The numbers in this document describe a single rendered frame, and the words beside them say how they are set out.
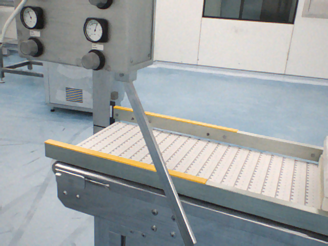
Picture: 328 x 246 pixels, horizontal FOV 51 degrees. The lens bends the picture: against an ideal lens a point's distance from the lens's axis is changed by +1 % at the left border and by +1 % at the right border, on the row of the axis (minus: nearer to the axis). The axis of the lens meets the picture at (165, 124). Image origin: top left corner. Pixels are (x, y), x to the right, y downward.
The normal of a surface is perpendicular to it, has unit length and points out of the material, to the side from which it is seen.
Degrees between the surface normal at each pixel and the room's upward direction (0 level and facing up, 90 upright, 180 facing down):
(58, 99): 90
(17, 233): 0
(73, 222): 0
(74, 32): 90
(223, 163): 0
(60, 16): 90
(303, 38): 90
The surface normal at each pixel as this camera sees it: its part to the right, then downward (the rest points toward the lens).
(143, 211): -0.38, 0.30
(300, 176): 0.07, -0.93
